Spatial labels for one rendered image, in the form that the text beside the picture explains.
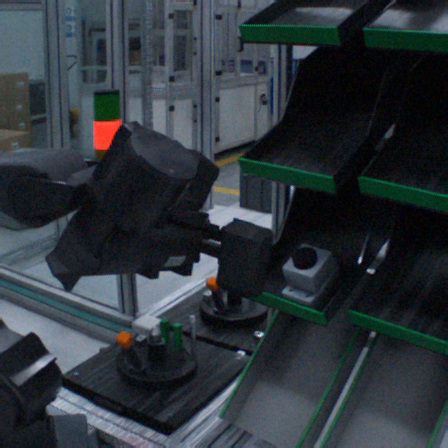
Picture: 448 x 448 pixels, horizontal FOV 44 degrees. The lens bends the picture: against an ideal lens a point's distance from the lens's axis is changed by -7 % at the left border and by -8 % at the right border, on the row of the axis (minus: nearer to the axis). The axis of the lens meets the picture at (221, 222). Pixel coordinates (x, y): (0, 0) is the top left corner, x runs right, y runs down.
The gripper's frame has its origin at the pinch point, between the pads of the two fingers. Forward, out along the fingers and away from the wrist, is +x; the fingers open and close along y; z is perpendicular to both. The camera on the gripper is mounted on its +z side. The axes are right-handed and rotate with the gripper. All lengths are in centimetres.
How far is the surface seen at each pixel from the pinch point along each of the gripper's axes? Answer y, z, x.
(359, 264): -6.2, -2.2, 19.5
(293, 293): -1.8, -6.5, 12.6
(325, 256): -4.2, -1.4, 14.1
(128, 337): 25.3, -22.1, 12.6
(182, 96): 410, 44, 390
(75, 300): 62, -30, 29
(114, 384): 28.7, -32.1, 13.8
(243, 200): 149, -20, 191
